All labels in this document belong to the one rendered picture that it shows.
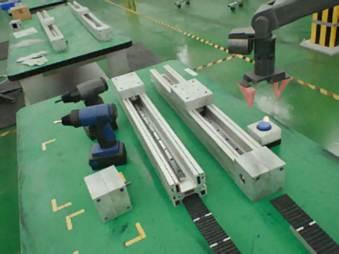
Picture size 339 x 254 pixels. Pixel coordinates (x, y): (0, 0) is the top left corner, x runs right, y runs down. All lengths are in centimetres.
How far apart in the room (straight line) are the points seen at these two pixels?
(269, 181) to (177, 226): 26
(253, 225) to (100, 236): 39
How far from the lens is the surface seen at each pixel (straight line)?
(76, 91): 114
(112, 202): 84
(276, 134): 101
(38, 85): 243
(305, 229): 77
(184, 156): 88
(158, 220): 84
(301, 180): 93
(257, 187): 82
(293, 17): 83
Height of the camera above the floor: 141
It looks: 33 degrees down
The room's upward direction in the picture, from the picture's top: 10 degrees counter-clockwise
